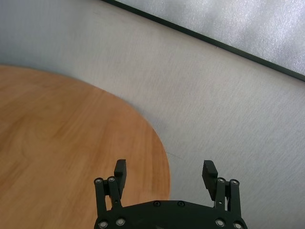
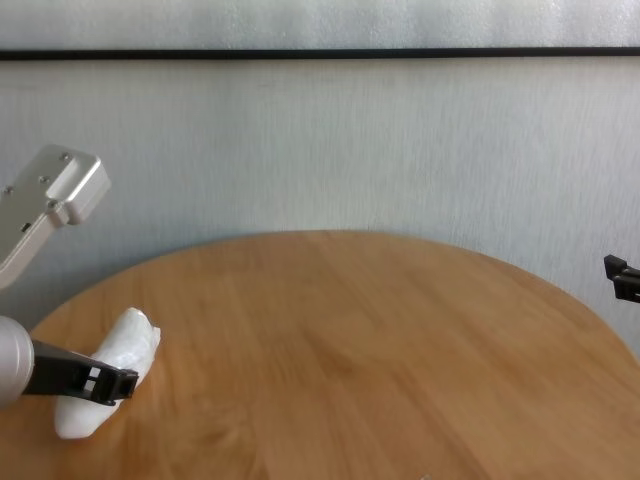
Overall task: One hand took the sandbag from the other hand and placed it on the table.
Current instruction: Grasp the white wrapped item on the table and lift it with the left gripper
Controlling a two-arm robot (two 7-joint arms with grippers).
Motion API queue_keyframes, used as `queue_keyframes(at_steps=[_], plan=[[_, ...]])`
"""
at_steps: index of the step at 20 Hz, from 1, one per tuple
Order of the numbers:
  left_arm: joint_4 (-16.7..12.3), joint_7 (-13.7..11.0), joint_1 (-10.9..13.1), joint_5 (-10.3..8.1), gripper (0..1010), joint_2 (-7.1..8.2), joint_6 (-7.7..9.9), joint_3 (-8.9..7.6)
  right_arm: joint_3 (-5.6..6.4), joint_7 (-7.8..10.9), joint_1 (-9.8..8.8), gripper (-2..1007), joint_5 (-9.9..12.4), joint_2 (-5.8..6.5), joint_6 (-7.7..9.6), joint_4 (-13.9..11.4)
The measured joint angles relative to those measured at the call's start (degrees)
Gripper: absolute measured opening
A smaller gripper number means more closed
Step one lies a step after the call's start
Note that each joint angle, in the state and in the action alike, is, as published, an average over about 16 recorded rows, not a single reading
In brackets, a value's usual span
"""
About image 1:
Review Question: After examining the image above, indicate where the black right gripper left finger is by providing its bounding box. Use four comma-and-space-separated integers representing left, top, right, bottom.
94, 159, 127, 215

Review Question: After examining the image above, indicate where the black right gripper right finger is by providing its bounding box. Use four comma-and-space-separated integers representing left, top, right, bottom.
203, 160, 242, 214

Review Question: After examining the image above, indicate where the black wall rail strip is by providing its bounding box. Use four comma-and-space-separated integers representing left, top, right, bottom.
100, 0, 305, 83

